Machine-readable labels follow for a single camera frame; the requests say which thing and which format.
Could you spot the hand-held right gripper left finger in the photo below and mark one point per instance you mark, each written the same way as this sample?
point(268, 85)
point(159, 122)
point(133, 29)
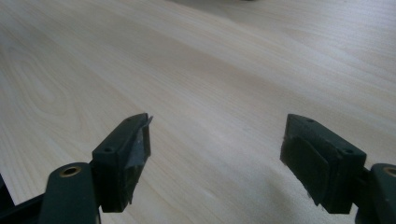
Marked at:
point(118, 168)

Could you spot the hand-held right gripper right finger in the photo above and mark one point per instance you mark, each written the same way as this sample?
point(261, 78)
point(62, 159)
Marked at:
point(323, 168)

